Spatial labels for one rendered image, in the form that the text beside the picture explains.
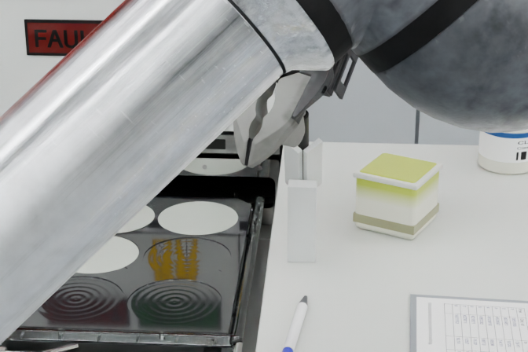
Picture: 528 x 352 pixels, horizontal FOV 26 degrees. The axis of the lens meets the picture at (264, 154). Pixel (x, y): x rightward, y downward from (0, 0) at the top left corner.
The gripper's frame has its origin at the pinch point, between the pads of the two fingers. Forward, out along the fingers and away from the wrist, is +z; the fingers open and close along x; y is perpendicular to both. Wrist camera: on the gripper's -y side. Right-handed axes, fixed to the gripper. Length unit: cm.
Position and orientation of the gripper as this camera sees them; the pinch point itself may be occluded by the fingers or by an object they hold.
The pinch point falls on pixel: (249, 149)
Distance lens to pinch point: 98.6
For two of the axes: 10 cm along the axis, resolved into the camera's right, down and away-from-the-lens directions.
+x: -8.8, -2.5, 4.1
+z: -3.6, 9.1, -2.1
